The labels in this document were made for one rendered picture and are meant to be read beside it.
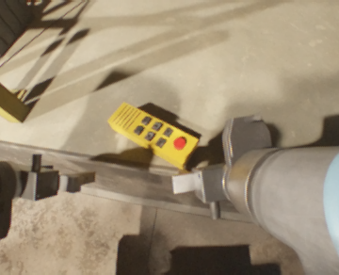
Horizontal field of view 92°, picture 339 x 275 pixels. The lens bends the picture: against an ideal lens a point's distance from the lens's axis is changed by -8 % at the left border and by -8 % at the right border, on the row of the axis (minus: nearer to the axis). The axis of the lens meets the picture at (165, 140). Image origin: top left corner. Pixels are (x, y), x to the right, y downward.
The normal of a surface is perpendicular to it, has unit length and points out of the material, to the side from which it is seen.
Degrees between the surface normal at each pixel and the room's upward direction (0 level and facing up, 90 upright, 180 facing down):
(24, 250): 0
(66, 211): 0
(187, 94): 0
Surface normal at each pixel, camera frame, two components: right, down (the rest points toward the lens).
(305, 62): -0.09, -0.44
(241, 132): 0.09, -0.07
